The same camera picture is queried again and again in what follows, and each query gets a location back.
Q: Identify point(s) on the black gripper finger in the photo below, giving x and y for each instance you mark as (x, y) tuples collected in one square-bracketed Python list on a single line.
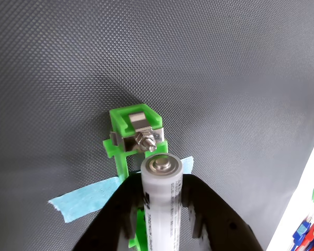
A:
[(112, 217), (217, 225)]

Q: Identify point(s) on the green battery holder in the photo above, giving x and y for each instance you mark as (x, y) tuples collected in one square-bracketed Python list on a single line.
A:
[(117, 117)]

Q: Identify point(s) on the blue connector clip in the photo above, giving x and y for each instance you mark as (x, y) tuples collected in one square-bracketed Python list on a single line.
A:
[(302, 230)]

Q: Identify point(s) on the white AA battery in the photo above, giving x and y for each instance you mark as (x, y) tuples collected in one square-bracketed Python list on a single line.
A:
[(162, 209)]

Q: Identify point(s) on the blue masking tape strip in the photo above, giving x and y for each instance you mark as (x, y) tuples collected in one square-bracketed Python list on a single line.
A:
[(81, 201)]

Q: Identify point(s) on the dark grey mat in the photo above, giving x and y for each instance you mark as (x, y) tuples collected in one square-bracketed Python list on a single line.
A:
[(68, 65)]

